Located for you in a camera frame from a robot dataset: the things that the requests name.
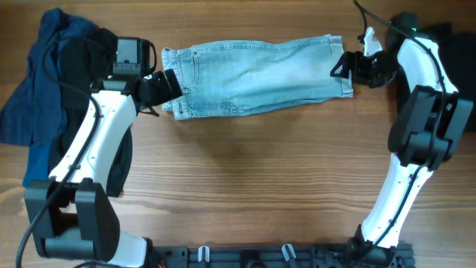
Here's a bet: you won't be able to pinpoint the dark folded garment on right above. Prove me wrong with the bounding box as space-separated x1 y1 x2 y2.
393 22 476 133

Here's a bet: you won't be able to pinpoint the black garment on left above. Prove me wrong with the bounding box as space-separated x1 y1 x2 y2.
48 28 132 197

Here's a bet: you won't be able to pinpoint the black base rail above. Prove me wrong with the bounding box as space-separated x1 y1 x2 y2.
151 243 416 268

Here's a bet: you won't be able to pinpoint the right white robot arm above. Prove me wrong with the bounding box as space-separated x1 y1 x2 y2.
330 27 474 263

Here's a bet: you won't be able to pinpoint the light blue denim shorts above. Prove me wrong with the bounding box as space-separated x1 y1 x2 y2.
161 35 353 120

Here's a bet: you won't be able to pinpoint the blue shirt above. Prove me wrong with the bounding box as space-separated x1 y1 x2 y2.
1 8 95 188

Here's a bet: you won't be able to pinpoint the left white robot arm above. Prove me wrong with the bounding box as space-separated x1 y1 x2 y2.
16 69 182 267

